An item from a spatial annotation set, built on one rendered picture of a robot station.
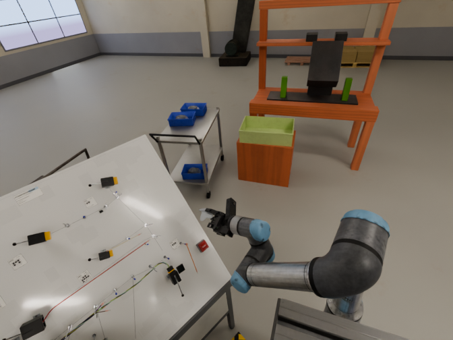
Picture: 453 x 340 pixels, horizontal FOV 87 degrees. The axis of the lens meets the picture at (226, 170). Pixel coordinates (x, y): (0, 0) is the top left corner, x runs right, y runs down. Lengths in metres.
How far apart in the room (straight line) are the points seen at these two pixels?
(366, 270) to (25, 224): 1.32
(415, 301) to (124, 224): 2.51
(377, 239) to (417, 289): 2.30
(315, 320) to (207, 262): 1.26
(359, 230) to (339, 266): 0.11
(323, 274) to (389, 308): 2.14
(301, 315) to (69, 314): 1.24
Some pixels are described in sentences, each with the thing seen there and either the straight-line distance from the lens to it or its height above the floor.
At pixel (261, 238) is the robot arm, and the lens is 0.88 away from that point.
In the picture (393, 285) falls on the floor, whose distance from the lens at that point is 2.90.
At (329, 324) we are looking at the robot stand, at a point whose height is 2.03.
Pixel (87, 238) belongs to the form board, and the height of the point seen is 1.37.
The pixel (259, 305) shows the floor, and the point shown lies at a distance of 2.49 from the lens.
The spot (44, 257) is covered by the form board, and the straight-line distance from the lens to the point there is 1.40.
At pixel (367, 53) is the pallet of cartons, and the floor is 0.39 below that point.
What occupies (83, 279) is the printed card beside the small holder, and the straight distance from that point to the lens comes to 1.40.
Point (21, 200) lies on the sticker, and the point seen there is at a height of 1.60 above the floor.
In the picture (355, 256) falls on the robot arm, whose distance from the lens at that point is 0.64.
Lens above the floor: 2.30
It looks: 38 degrees down
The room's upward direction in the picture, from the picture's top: 5 degrees counter-clockwise
